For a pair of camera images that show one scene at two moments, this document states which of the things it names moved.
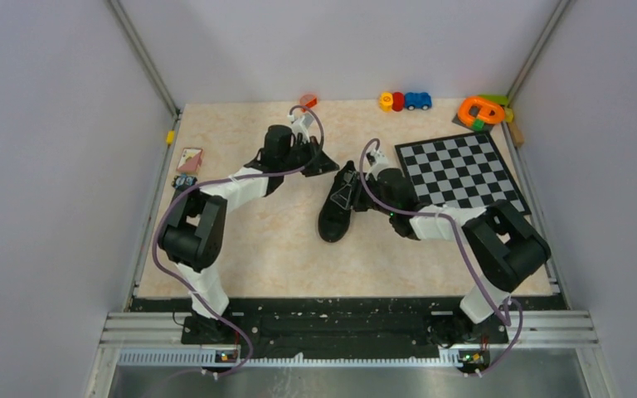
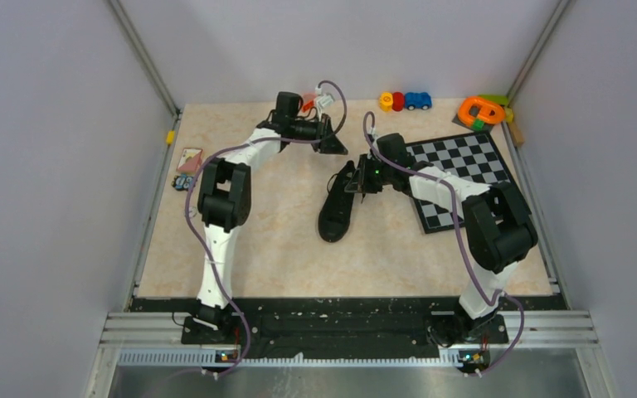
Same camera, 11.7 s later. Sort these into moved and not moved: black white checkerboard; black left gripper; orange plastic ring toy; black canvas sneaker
Moved: black left gripper
Not moved: black white checkerboard; orange plastic ring toy; black canvas sneaker
